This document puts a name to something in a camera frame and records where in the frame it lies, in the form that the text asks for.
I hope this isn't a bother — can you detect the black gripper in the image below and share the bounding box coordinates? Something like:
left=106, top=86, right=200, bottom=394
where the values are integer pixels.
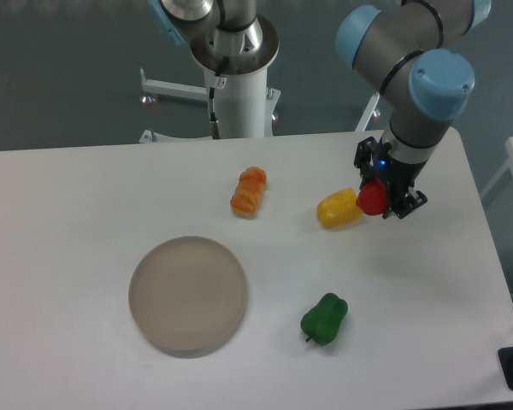
left=354, top=137, right=428, bottom=220

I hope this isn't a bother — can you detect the green pepper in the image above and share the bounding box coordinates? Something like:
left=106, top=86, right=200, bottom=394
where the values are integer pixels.
left=300, top=293, right=349, bottom=346

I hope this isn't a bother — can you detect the beige round plate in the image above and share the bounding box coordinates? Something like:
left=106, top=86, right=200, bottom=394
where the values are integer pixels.
left=128, top=236, right=249, bottom=358

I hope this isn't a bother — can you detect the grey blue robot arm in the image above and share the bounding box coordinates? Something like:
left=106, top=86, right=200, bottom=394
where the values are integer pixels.
left=150, top=1, right=491, bottom=218

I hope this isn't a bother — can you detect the black cable with connector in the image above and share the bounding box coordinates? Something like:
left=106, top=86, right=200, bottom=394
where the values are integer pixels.
left=208, top=56, right=230, bottom=140

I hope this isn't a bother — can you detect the red pepper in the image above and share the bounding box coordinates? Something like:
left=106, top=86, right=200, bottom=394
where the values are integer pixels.
left=356, top=179, right=387, bottom=216

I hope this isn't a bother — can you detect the orange croissant bread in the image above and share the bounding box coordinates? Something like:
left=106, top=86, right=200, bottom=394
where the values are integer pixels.
left=230, top=167, right=267, bottom=218

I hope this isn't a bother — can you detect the yellow pepper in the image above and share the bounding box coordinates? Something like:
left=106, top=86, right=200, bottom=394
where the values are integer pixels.
left=316, top=187, right=363, bottom=229

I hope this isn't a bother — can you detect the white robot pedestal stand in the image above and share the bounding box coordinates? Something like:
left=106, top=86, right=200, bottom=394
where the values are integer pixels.
left=137, top=12, right=381, bottom=144

